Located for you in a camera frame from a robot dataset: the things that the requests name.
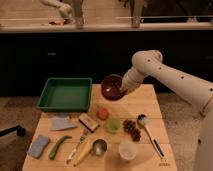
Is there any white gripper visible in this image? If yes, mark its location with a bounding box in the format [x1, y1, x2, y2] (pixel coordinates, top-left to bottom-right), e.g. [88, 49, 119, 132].
[121, 68, 144, 95]

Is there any dark red bowl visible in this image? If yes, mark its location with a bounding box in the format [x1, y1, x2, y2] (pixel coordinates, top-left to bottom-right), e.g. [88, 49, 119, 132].
[101, 74, 126, 101]

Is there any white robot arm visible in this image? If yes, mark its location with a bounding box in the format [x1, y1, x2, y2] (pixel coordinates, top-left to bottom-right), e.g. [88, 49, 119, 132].
[122, 50, 213, 171]

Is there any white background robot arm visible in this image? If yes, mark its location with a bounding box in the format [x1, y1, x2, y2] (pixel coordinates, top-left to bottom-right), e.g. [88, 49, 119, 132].
[39, 0, 73, 24]

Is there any green plastic tray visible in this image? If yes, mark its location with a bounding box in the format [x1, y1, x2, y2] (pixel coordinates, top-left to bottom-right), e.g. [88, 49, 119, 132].
[37, 78, 92, 112]

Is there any red tomato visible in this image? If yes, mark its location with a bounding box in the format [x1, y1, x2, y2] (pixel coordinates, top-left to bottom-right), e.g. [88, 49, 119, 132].
[96, 108, 109, 120]

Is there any green apple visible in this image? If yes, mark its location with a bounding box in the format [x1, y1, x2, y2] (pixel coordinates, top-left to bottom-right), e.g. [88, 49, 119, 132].
[106, 118, 120, 134]

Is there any brown grape bunch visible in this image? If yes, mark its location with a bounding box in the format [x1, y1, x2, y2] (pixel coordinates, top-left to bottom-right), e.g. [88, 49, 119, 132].
[123, 119, 141, 142]

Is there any white plastic cup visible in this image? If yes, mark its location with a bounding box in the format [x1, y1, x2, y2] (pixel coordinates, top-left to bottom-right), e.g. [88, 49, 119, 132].
[118, 140, 137, 161]

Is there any silver metal cup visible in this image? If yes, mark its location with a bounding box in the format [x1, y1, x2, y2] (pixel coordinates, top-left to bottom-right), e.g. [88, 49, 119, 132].
[92, 139, 107, 156]

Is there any yellow banana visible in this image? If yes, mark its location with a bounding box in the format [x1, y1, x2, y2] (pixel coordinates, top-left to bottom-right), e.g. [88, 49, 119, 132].
[73, 140, 92, 167]

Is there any silver fork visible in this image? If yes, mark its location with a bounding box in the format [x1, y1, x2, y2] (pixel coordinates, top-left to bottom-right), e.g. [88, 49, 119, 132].
[66, 129, 89, 164]

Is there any grey folded cloth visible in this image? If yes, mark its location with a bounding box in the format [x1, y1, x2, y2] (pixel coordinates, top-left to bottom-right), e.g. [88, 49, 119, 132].
[51, 113, 76, 131]

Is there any blue sponge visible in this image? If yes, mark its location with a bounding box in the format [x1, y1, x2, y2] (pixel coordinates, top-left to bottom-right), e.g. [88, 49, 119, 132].
[27, 135, 50, 158]

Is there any black chair part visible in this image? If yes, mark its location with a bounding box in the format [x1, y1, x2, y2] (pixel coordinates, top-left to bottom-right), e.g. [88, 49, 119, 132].
[0, 125, 26, 137]

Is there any spoon with black handle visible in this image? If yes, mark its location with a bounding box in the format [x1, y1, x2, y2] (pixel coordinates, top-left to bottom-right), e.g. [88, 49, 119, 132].
[137, 114, 164, 158]

